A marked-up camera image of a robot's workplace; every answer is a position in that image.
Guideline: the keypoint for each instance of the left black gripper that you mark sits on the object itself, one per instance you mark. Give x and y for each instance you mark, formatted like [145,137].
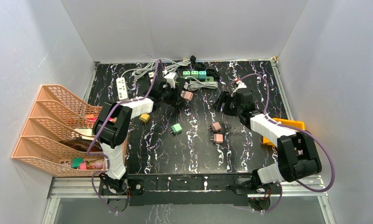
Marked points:
[176,94]

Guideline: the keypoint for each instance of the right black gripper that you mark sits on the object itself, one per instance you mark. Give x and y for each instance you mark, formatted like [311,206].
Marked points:
[224,97]

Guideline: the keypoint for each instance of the green power strip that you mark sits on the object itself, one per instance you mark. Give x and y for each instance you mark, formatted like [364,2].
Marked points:
[202,79]

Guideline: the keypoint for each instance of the pink plug adapter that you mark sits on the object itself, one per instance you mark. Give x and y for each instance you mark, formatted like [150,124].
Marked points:
[217,138]
[215,127]
[186,95]

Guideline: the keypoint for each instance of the white power strip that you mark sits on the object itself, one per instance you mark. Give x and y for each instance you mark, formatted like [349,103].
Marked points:
[122,89]

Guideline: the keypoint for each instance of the short black power strip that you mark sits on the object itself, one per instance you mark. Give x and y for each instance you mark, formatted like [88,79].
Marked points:
[152,76]

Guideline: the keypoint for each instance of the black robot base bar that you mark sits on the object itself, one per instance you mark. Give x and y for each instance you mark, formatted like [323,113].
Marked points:
[189,189]

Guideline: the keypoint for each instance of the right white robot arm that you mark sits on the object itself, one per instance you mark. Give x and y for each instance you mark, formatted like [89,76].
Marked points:
[297,153]

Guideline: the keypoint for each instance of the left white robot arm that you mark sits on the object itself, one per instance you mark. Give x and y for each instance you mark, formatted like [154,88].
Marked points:
[112,125]

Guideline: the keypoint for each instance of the teal plug adapter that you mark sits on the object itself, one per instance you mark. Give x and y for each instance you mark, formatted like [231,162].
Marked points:
[202,75]

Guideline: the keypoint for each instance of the mint green plug adapter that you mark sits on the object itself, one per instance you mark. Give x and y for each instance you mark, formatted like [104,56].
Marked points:
[195,74]

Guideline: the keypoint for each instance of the orange plastic file rack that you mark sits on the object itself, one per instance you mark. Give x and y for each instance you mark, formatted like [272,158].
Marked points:
[57,116]

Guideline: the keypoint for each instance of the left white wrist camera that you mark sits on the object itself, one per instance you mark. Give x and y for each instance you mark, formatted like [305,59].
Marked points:
[171,79]

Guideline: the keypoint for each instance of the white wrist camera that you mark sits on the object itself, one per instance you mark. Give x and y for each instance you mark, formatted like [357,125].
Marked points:
[171,79]
[240,85]

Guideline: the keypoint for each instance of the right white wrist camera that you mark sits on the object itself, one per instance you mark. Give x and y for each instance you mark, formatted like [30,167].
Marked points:
[240,85]

